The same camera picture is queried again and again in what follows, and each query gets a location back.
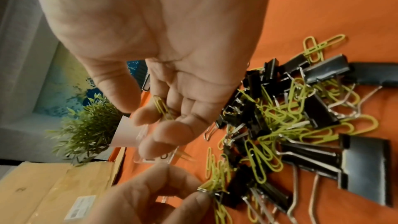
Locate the green paper clip bunch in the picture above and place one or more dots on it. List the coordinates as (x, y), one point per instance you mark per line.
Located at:
(161, 106)

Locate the pile of green paper clips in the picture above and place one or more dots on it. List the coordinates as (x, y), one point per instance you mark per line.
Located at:
(281, 119)

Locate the white shipping label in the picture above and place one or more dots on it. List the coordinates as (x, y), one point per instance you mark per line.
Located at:
(80, 207)

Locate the person's left hand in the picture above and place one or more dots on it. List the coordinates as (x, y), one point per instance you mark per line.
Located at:
(149, 193)

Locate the green plant in white pot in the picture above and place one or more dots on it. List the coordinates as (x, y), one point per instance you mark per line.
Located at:
(90, 124)

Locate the clear two-compartment plastic box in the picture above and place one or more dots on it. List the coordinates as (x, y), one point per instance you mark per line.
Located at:
(158, 157)

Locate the pile of black binder clips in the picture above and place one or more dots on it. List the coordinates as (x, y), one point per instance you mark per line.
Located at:
(363, 164)

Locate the person's right hand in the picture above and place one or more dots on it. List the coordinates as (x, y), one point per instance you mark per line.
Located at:
(171, 21)

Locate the brown cardboard box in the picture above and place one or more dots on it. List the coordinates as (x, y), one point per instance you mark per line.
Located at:
(37, 188)

